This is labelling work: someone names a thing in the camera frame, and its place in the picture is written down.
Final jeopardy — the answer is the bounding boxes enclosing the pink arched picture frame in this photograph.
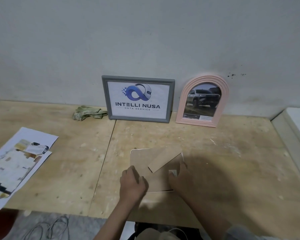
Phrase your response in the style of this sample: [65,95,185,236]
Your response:
[176,74,229,128]

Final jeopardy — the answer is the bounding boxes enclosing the printed paper sheet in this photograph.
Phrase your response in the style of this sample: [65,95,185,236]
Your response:
[5,127,59,158]
[0,140,53,211]

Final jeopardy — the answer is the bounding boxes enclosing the grey picture frame with logo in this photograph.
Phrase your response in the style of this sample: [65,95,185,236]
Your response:
[101,75,175,123]

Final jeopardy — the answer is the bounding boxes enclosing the person's right hand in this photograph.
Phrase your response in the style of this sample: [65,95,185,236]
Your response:
[168,161,206,207]

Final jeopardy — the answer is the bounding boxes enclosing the person's dark clothing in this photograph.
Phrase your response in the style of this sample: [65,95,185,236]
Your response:
[134,222,205,240]

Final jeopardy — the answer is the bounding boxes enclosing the person's left hand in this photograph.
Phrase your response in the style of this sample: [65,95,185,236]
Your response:
[119,165,149,207]

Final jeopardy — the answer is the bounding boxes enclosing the crumpled green cloth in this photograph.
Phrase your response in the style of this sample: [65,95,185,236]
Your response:
[72,105,108,121]

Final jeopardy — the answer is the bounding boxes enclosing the person's left forearm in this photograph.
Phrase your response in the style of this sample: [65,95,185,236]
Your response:
[93,198,142,240]

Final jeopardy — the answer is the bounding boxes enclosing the person's right forearm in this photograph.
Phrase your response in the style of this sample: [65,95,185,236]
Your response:
[187,197,241,240]

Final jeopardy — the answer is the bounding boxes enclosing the grey cables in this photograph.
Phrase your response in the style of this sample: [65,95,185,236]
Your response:
[22,214,71,240]

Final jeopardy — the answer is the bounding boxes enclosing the brown frame backing board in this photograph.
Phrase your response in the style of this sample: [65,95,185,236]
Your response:
[130,146,185,193]

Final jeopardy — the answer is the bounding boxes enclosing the white thin cable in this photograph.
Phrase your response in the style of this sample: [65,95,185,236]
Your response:
[165,228,189,240]

